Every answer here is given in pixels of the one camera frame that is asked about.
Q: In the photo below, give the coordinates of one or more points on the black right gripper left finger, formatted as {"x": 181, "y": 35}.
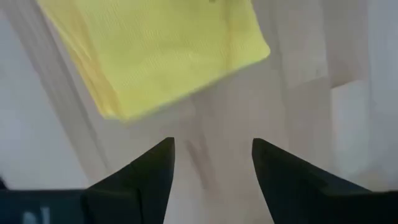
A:
{"x": 146, "y": 186}

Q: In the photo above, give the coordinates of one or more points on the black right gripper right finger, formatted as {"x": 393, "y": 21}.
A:
{"x": 286, "y": 186}

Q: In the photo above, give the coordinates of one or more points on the yellow microfiber towel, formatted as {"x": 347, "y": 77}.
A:
{"x": 155, "y": 46}

